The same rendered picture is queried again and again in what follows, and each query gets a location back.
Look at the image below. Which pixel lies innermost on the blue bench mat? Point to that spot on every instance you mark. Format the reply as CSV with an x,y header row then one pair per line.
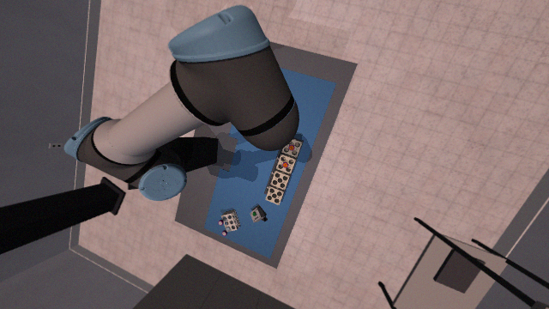
x,y
243,187

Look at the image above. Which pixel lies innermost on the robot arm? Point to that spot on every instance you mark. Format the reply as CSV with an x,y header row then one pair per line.
x,y
225,71

